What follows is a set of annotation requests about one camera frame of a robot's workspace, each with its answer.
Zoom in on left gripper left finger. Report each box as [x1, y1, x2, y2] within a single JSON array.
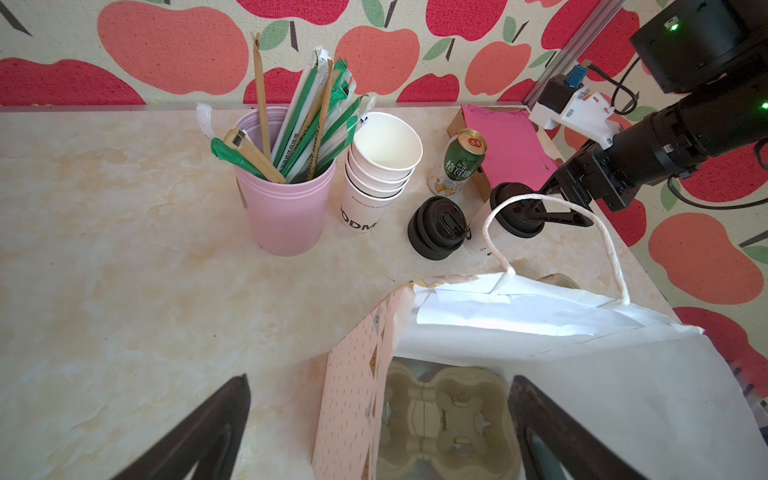
[[116, 374, 251, 479]]

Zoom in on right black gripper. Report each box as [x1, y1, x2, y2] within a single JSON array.
[[527, 140, 639, 228]]

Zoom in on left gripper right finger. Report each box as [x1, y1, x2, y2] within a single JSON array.
[[508, 375, 644, 479]]

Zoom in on black plastic cup lid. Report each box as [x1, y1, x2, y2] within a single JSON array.
[[489, 182, 545, 239]]

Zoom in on white patterned paper gift bag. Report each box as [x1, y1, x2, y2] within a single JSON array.
[[312, 216, 767, 479]]

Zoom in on white paper coffee cup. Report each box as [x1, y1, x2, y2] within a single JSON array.
[[463, 201, 514, 258]]

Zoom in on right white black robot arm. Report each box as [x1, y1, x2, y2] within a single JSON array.
[[530, 1, 767, 212]]

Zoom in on stack of pink napkins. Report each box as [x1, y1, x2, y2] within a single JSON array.
[[447, 105, 562, 200]]

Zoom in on green beverage can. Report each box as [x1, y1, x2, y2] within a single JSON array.
[[427, 128, 488, 197]]

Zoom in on stack of black cup lids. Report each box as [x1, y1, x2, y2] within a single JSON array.
[[407, 196, 468, 261]]

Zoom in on stack of white paper cups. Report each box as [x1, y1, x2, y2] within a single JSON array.
[[340, 111, 424, 233]]

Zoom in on pink straw holder cup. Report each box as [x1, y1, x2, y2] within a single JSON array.
[[232, 106, 337, 258]]

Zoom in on wrapped straws and stirrers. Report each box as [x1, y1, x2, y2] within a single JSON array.
[[196, 46, 377, 184]]

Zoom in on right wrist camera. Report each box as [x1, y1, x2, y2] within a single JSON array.
[[529, 65, 621, 149]]

